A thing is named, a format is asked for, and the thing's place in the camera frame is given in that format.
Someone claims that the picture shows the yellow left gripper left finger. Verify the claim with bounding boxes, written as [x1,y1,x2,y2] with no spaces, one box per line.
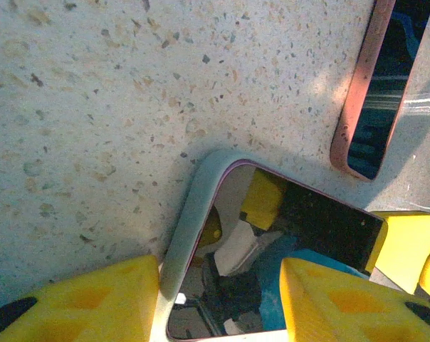
[0,254,161,342]

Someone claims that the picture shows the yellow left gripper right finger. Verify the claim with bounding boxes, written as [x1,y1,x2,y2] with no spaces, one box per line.
[278,256,430,342]

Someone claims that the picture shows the pink-edged black smartphone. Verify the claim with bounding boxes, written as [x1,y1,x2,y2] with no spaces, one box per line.
[164,160,386,341]
[329,0,430,183]

